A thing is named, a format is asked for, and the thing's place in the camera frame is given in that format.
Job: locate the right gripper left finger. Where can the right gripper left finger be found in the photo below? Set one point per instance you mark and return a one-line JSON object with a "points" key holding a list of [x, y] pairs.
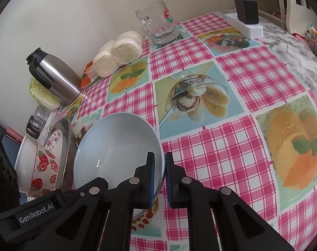
{"points": [[102, 218]]}

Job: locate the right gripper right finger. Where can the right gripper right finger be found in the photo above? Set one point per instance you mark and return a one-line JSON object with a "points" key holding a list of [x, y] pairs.
{"points": [[218, 219]]}

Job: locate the red-rimmed strawberry bowl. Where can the red-rimmed strawberry bowl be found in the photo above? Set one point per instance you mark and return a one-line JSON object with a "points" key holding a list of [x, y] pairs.
{"points": [[36, 169]]}

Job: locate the light blue bowl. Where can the light blue bowl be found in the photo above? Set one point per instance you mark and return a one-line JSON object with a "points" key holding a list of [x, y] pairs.
{"points": [[114, 147]]}

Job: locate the round metal tray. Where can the round metal tray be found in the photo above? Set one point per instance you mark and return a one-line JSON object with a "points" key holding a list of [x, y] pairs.
{"points": [[66, 156]]}

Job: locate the floral pink plate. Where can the floral pink plate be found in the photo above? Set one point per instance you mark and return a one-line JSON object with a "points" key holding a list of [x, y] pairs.
{"points": [[54, 141]]}

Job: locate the pink-framed dark chair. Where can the pink-framed dark chair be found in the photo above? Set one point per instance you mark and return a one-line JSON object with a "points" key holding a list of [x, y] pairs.
{"points": [[11, 134]]}

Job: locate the dark glass jar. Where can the dark glass jar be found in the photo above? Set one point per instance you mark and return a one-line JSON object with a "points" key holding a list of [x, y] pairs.
{"points": [[34, 127]]}

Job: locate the clear drinking glass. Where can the clear drinking glass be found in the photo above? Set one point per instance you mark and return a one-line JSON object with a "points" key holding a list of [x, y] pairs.
{"points": [[42, 114]]}

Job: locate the checkered picture tablecloth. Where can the checkered picture tablecloth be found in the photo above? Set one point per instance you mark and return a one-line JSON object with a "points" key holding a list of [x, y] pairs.
{"points": [[230, 111]]}

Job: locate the napa cabbage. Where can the napa cabbage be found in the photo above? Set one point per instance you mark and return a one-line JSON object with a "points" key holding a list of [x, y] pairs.
{"points": [[43, 96]]}

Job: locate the orange snack packet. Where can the orange snack packet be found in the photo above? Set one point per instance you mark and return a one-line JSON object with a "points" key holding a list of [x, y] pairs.
{"points": [[89, 75]]}

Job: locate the steel thermos jug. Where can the steel thermos jug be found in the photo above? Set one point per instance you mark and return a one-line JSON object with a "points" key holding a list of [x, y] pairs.
{"points": [[55, 75]]}

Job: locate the bag of white buns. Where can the bag of white buns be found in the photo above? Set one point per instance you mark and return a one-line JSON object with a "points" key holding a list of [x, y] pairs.
{"points": [[123, 50]]}

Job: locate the grey floral tablecloth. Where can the grey floral tablecloth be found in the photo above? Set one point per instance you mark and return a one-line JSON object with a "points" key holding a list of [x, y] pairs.
{"points": [[292, 52]]}

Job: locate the white power strip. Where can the white power strip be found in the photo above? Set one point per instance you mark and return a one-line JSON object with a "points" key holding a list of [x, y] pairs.
{"points": [[251, 31]]}

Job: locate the glass mug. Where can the glass mug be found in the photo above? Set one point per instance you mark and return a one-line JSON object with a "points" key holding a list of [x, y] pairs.
{"points": [[157, 23]]}

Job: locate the white chair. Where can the white chair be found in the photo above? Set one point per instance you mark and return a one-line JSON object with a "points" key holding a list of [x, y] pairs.
{"points": [[298, 15]]}

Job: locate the black charger adapter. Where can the black charger adapter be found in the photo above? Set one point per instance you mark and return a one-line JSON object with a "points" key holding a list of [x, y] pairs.
{"points": [[247, 11]]}

